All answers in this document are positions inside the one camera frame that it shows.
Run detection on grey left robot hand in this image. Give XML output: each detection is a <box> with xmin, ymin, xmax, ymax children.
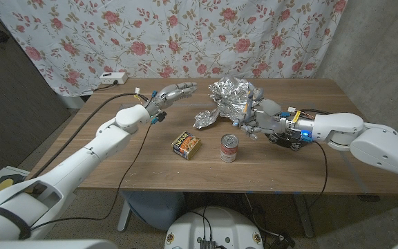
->
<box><xmin>146</xmin><ymin>81</ymin><xmax>198</xmax><ymax>117</ymax></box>

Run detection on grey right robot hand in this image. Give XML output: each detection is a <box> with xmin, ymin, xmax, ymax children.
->
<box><xmin>232</xmin><ymin>98</ymin><xmax>289</xmax><ymax>141</ymax></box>

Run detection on grey scissors with orange handles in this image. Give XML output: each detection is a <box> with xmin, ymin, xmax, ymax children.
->
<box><xmin>242</xmin><ymin>86</ymin><xmax>265</xmax><ymax>120</ymax></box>

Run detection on large aluminum foil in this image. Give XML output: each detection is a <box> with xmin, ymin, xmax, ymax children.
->
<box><xmin>208</xmin><ymin>76</ymin><xmax>257</xmax><ymax>122</ymax></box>

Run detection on small crumpled aluminum foil piece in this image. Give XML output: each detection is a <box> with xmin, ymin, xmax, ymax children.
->
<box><xmin>193</xmin><ymin>108</ymin><xmax>220</xmax><ymax>130</ymax></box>

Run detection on red white soup can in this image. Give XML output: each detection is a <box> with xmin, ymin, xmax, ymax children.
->
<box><xmin>220</xmin><ymin>133</ymin><xmax>240</xmax><ymax>163</ymax></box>

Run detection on yellow blue Spam box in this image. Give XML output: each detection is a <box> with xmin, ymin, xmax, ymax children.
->
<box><xmin>171</xmin><ymin>131</ymin><xmax>202</xmax><ymax>160</ymax></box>

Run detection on small black torso box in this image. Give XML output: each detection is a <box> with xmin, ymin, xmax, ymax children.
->
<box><xmin>198</xmin><ymin>237</ymin><xmax>218</xmax><ymax>249</ymax></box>

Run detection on black tambourine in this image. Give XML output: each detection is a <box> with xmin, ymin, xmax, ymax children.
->
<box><xmin>267</xmin><ymin>133</ymin><xmax>307</xmax><ymax>151</ymax></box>

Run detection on white power strip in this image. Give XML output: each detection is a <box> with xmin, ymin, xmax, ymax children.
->
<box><xmin>99</xmin><ymin>71</ymin><xmax>129</xmax><ymax>85</ymax></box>

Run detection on floral backdrop cloth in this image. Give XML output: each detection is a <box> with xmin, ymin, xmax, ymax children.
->
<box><xmin>0</xmin><ymin>0</ymin><xmax>348</xmax><ymax>98</ymax></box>

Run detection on grey table leg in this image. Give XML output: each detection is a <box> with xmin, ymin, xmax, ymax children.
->
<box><xmin>294</xmin><ymin>193</ymin><xmax>316</xmax><ymax>239</ymax></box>

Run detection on grey stool under table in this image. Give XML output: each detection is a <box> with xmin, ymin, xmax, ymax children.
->
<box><xmin>120</xmin><ymin>190</ymin><xmax>186</xmax><ymax>232</ymax></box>

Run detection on white robot torso base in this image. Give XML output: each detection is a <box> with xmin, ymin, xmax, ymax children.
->
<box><xmin>164</xmin><ymin>206</ymin><xmax>265</xmax><ymax>249</ymax></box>

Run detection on black power adapter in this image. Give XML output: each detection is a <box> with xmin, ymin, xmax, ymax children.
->
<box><xmin>271</xmin><ymin>230</ymin><xmax>296</xmax><ymax>249</ymax></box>

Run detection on white table leg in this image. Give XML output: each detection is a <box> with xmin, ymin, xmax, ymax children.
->
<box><xmin>117</xmin><ymin>199</ymin><xmax>131</xmax><ymax>232</ymax></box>

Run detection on dark wooden door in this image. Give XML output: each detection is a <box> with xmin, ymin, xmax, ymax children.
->
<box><xmin>0</xmin><ymin>0</ymin><xmax>72</xmax><ymax>184</ymax></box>

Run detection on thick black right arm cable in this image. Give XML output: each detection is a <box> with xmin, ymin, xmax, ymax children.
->
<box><xmin>301</xmin><ymin>108</ymin><xmax>352</xmax><ymax>117</ymax></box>

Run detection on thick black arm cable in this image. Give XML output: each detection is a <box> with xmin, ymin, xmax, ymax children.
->
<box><xmin>29</xmin><ymin>92</ymin><xmax>150</xmax><ymax>181</ymax></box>
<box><xmin>301</xmin><ymin>108</ymin><xmax>352</xmax><ymax>117</ymax></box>

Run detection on black power strip cable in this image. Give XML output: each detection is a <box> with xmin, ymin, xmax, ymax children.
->
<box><xmin>93</xmin><ymin>80</ymin><xmax>119</xmax><ymax>93</ymax></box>

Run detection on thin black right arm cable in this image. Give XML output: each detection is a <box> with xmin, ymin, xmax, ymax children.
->
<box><xmin>306</xmin><ymin>141</ymin><xmax>329</xmax><ymax>209</ymax></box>

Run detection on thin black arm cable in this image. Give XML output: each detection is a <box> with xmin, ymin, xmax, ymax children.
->
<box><xmin>29</xmin><ymin>122</ymin><xmax>152</xmax><ymax>231</ymax></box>
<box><xmin>306</xmin><ymin>141</ymin><xmax>329</xmax><ymax>209</ymax></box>

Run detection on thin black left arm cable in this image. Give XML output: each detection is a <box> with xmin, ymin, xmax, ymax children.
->
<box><xmin>29</xmin><ymin>122</ymin><xmax>152</xmax><ymax>231</ymax></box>

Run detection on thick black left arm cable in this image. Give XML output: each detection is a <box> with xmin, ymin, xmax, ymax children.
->
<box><xmin>29</xmin><ymin>92</ymin><xmax>150</xmax><ymax>181</ymax></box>

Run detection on black torso cable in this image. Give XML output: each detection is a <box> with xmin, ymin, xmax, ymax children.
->
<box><xmin>188</xmin><ymin>206</ymin><xmax>214</xmax><ymax>240</ymax></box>

